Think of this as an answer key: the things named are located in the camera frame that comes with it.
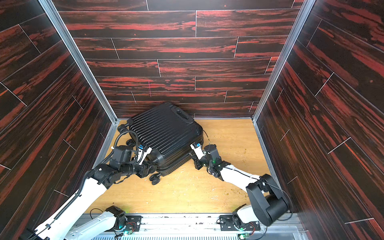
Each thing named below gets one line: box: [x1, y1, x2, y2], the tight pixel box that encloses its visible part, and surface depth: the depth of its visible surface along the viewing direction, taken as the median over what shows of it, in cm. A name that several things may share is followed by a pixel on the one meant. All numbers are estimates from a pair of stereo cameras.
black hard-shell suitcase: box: [117, 101, 204, 186], surface depth 84 cm
